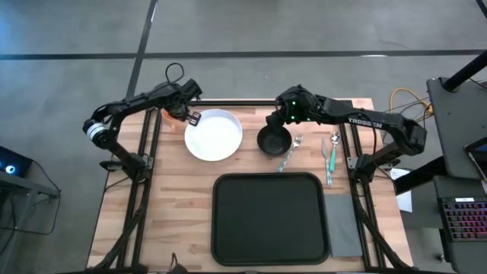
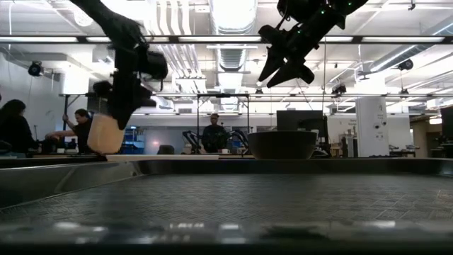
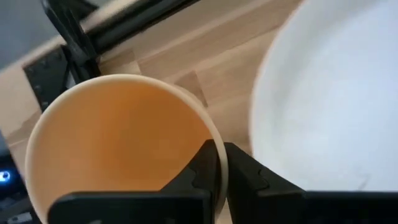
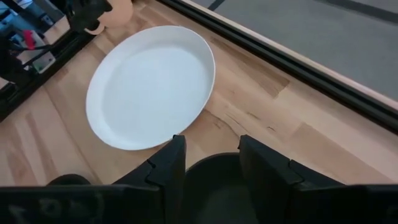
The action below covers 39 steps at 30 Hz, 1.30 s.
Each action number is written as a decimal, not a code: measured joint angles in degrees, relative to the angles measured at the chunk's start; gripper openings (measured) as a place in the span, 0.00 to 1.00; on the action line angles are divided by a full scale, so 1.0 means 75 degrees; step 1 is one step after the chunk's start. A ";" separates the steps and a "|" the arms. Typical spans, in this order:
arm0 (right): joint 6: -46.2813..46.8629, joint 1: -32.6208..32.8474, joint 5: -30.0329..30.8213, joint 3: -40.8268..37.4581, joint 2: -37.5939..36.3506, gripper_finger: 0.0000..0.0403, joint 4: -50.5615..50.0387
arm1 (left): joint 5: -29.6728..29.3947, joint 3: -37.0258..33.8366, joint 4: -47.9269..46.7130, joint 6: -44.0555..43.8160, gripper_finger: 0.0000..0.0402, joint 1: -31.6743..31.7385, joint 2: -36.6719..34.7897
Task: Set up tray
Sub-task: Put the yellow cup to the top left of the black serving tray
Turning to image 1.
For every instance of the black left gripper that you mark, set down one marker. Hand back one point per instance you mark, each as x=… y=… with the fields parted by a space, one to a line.
x=178 y=103

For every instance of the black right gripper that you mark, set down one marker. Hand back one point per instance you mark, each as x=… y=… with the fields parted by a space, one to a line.
x=298 y=106

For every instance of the black bowl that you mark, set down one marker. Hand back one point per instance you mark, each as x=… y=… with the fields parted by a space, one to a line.
x=274 y=142

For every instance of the white round plate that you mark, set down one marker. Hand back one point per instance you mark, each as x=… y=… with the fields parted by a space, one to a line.
x=213 y=137

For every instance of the orange cup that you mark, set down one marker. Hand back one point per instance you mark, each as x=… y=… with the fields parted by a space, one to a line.
x=169 y=116

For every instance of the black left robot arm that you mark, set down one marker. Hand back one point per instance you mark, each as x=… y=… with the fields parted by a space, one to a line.
x=114 y=108

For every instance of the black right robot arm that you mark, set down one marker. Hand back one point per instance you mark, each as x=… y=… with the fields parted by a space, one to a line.
x=380 y=121

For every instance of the black rectangular tray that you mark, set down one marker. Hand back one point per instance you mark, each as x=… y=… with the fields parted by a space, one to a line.
x=270 y=218

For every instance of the grey cloth napkin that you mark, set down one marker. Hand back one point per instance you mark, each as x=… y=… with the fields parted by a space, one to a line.
x=343 y=226

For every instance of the white paper sheet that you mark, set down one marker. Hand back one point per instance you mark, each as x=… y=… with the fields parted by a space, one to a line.
x=404 y=198

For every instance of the grey side stand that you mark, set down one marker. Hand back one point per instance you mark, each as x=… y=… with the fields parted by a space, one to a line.
x=26 y=186

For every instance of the grey desk surface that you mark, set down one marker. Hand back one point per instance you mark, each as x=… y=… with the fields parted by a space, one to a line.
x=456 y=125

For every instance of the black computer with blue light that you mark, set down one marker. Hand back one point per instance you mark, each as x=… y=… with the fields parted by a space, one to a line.
x=13 y=161

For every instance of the black pole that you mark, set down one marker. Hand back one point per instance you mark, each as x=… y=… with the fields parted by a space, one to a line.
x=466 y=72

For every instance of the laptop with dark screen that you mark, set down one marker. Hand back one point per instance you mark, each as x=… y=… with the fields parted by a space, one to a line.
x=477 y=154

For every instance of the backlit rainbow keyboard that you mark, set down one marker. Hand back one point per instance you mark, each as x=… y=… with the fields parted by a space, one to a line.
x=466 y=220

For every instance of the dark grey keyboard desk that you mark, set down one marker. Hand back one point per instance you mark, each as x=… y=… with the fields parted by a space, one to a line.
x=468 y=255

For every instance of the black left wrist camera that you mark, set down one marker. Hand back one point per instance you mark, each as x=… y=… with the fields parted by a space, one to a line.
x=193 y=88

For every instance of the long black frame rail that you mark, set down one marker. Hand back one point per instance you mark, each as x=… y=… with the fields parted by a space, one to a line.
x=236 y=102

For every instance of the black frame strut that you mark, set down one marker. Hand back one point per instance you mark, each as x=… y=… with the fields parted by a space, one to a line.
x=121 y=236
x=380 y=236

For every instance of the small black table camera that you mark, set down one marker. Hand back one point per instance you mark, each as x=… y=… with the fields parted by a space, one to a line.
x=178 y=266

